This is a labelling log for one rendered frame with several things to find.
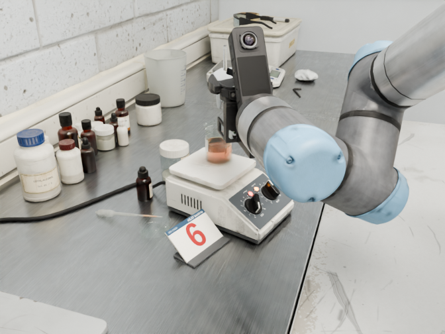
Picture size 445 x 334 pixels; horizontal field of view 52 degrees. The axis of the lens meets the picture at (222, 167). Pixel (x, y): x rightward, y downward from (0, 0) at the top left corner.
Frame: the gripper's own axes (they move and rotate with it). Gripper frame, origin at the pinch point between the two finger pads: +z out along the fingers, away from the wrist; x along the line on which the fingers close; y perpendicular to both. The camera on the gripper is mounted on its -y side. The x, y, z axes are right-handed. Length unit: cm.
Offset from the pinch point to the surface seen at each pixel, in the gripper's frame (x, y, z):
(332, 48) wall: 79, 23, 114
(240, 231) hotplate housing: -0.6, 24.1, -11.9
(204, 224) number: -6.2, 23.3, -9.7
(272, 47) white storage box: 43, 16, 92
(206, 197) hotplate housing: -5.1, 19.7, -6.8
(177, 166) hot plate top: -8.6, 17.0, 0.4
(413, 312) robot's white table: 17.5, 26.1, -33.7
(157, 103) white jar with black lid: -6.9, 19.4, 44.9
